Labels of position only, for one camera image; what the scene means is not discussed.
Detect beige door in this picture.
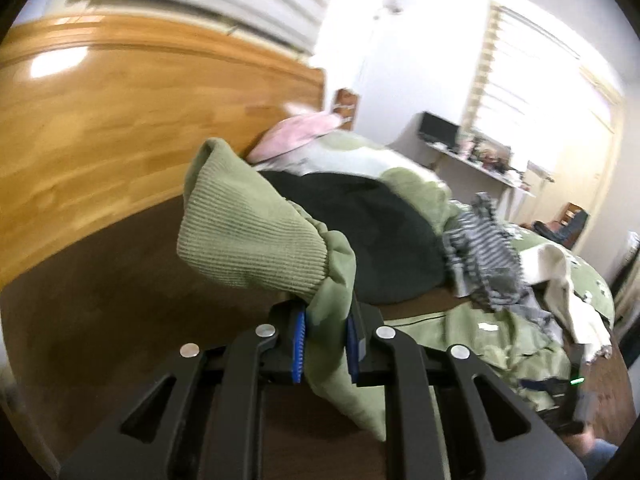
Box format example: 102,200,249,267
550,105,621,261

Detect person's right forearm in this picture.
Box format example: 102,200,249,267
582,437,621,480

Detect green patterned blanket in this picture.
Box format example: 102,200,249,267
280,130,616,326

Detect cluttered white desk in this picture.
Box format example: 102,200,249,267
425,140,536,198

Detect black garment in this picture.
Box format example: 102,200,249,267
257,171,448,306

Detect beige window blinds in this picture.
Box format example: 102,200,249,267
462,2,583,171

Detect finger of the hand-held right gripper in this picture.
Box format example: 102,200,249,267
517,377,571,397

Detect clutter on shelf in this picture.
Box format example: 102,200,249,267
460,135,531,181

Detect small wooden furniture piece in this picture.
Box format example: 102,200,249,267
332,88,361,128

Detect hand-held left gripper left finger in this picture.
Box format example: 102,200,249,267
60,302,308,480

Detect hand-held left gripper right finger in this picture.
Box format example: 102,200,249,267
345,305,587,480

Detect cream garment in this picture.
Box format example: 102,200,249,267
537,245,613,361

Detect black monitor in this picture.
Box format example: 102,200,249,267
417,111,460,145

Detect wooden headboard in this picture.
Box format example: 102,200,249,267
0,15,326,291

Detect grey striped garment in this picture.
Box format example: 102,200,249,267
442,192,556,331

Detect brown chair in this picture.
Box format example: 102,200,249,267
532,202,591,248

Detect pink pillow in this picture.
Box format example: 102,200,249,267
247,105,346,163

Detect brown bed sheet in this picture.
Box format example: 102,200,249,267
0,195,631,480

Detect green sweatshirt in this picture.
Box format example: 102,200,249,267
177,137,573,443

